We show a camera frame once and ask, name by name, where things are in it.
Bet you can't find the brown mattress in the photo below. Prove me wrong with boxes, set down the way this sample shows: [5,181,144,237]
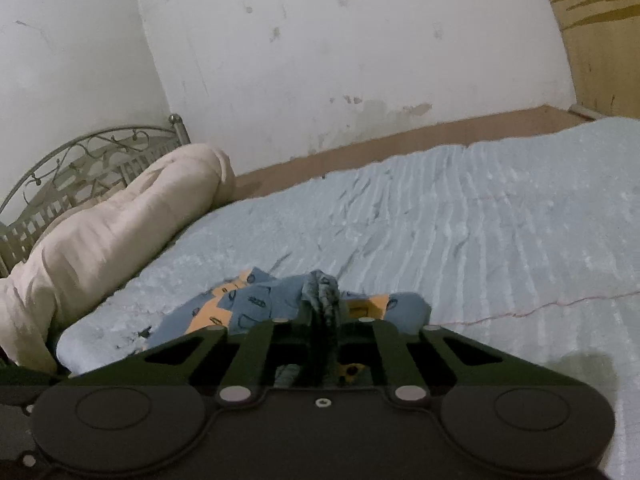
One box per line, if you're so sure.
[232,105,590,202]

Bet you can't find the wooden wardrobe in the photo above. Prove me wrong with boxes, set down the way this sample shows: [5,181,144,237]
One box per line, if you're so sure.
[549,0,639,118]

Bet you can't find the metal bed headboard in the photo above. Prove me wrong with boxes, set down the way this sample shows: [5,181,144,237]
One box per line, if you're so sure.
[1,114,190,278]

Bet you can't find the blue pants with orange cars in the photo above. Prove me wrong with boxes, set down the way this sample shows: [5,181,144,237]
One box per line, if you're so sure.
[144,268,434,391]

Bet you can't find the light blue bed blanket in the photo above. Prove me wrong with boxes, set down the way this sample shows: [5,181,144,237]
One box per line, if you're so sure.
[55,117,639,479]

